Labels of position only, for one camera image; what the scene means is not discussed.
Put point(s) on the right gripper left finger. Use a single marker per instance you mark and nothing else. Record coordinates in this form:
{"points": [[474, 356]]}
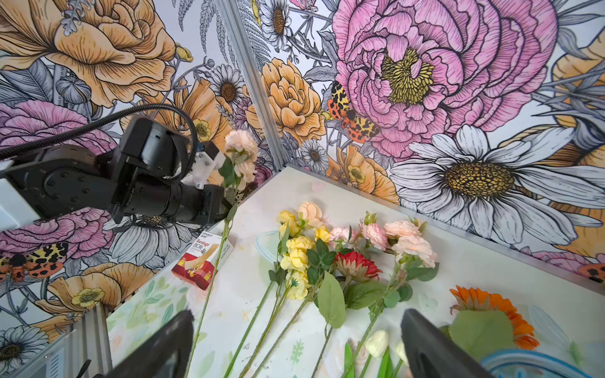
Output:
{"points": [[165, 354]]}

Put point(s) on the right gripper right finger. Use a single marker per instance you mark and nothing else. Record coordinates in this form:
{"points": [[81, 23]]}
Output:
{"points": [[431, 354]]}

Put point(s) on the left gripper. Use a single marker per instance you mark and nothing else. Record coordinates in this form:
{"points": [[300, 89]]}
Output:
{"points": [[205, 206]]}

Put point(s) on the pale pink flower stem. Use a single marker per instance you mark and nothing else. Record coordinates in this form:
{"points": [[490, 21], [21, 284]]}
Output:
{"points": [[241, 153]]}

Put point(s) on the peach rose flower stem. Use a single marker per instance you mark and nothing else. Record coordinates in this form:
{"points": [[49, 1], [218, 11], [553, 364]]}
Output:
{"points": [[414, 260]]}

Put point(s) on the pink carnation flower stem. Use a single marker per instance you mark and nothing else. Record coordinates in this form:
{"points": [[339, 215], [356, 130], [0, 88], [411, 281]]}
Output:
{"points": [[341, 239]]}

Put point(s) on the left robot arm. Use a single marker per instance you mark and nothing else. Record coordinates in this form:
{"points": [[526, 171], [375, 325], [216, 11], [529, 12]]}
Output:
{"points": [[151, 173]]}

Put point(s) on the purple blue glass vase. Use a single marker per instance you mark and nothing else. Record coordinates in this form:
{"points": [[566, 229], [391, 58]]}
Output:
{"points": [[521, 363]]}

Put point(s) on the white tulip bunch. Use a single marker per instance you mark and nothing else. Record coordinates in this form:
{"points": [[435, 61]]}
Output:
{"points": [[384, 347]]}

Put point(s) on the red bandage box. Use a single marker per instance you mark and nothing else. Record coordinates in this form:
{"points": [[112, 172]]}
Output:
{"points": [[199, 263]]}

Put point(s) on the orange gerbera flower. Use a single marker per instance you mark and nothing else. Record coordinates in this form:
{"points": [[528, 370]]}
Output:
{"points": [[485, 323]]}

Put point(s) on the yellow flower stem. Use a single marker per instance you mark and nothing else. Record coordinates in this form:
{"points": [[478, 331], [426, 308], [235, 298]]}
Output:
{"points": [[303, 256]]}

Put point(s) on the red flower stem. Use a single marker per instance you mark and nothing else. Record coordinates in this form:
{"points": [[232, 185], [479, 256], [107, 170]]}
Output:
{"points": [[348, 267]]}

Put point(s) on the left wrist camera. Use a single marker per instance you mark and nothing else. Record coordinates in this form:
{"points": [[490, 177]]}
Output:
{"points": [[208, 158]]}

